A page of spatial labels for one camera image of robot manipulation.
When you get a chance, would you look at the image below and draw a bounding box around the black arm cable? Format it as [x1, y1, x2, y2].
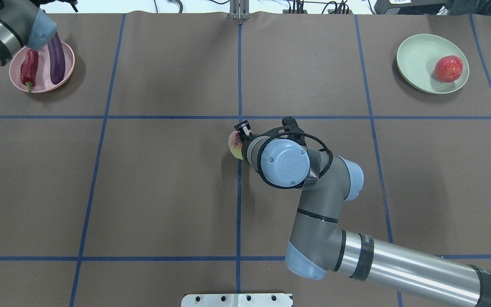
[256, 131, 335, 189]

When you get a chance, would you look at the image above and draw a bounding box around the pink plastic plate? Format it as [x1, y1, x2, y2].
[8, 41, 75, 93]

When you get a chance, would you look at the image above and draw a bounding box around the red pomegranate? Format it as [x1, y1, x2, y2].
[434, 55, 464, 82]

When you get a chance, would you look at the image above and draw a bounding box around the purple eggplant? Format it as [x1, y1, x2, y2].
[47, 33, 66, 85]

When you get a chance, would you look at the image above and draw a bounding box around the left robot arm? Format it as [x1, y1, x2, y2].
[0, 0, 57, 67]

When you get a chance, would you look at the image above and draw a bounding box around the aluminium frame post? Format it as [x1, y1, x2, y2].
[228, 0, 251, 20]

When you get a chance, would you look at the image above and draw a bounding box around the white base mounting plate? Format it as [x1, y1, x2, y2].
[181, 293, 294, 307]

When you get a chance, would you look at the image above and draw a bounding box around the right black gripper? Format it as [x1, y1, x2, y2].
[234, 121, 258, 168]

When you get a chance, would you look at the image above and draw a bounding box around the red chili pepper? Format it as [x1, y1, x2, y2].
[20, 49, 39, 93]

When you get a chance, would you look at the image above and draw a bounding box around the green plastic plate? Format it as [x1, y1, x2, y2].
[396, 34, 470, 95]

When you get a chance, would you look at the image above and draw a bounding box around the pink green peach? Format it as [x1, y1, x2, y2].
[228, 130, 243, 160]

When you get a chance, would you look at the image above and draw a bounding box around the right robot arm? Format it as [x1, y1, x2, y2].
[228, 116, 491, 307]

